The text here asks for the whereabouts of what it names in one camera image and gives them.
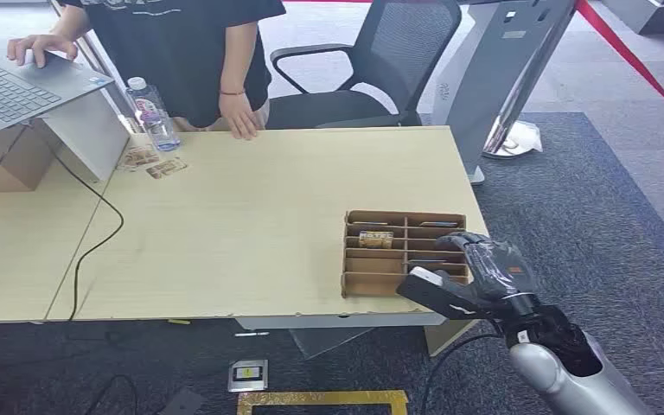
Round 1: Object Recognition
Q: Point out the person's right hand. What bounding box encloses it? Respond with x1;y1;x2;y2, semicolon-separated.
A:
7;33;80;69

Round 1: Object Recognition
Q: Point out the person's left hand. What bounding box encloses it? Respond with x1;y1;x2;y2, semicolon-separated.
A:
218;91;260;142

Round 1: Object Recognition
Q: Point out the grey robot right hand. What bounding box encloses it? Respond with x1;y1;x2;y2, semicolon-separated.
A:
434;231;540;314

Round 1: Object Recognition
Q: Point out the brown patterned card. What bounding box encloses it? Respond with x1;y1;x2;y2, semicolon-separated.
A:
145;157;189;181
122;145;162;169

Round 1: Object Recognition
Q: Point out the person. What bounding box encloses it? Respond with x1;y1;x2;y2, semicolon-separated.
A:
7;0;287;142

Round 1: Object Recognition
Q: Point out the cardboard card organizer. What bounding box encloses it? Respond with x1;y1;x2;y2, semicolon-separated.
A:
341;210;474;300

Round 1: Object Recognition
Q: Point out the silver laptop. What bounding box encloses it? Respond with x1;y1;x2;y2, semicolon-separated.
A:
0;44;117;137

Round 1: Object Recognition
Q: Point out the beige table leg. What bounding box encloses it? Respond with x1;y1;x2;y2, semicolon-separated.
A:
423;318;481;358

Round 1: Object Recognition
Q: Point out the clear plastic water bottle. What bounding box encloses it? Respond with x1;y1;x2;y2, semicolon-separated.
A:
124;75;182;154

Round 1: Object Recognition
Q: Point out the white folded board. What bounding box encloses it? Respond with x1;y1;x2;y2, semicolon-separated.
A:
38;89;132;184

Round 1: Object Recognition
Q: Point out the brown cardboard box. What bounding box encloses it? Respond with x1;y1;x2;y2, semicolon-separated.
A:
0;118;65;195

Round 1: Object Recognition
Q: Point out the black mesh office chair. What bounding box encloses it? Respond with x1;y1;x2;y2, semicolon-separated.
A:
265;0;463;131

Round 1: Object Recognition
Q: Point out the grey kiosk stand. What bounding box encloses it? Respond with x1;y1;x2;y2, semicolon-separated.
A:
430;0;580;186

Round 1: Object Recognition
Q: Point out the red barrier ribbon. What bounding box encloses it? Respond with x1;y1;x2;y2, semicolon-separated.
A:
574;0;664;132

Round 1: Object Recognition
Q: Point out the small silver floor marker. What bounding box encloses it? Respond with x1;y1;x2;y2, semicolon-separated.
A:
227;359;270;394

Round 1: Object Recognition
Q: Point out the black flat floor plate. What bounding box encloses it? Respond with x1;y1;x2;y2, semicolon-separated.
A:
156;387;208;415

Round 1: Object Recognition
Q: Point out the grey platform base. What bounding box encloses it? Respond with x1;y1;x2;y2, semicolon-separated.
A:
599;0;664;36

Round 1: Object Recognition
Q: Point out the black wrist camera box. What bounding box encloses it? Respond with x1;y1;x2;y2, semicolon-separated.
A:
396;266;485;322

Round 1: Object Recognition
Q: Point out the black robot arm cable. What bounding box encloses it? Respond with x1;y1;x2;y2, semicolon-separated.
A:
419;332;506;415

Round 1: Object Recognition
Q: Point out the black laptop cable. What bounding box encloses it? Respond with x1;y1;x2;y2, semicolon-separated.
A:
51;151;125;322

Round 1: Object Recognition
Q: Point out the gold floor frame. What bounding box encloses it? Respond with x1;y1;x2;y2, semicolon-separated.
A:
236;390;410;415

